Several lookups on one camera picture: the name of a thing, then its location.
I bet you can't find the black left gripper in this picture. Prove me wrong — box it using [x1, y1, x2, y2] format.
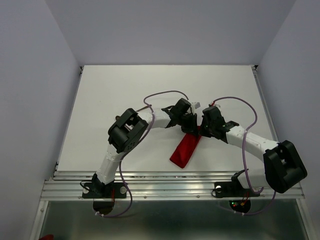
[177, 112, 198, 137]

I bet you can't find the red cloth napkin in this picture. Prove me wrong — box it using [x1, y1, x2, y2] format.
[169, 133, 202, 169]

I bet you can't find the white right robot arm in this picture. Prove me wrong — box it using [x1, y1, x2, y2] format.
[199, 105, 308, 195]

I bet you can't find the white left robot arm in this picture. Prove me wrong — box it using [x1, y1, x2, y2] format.
[91, 98, 201, 197]

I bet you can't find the dark wooden fork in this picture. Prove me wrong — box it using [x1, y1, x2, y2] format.
[136, 105, 149, 112]

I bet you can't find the red object bottom left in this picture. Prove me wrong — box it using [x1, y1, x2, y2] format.
[38, 234, 55, 240]

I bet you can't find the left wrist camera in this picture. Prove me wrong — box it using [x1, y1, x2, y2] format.
[191, 102, 201, 109]

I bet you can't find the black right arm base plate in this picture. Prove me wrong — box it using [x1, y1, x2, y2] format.
[211, 181, 260, 199]

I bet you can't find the aluminium right side rail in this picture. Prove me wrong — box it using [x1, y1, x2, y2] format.
[251, 64, 290, 176]

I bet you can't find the aluminium rail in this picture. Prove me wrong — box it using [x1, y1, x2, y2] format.
[46, 65, 84, 180]
[251, 64, 290, 176]

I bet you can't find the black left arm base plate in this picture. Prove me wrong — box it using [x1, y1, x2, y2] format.
[80, 181, 127, 199]

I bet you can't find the aluminium left side rail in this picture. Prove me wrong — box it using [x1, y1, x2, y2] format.
[46, 65, 84, 180]

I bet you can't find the aluminium front rail frame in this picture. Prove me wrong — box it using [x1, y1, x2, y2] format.
[41, 170, 306, 201]

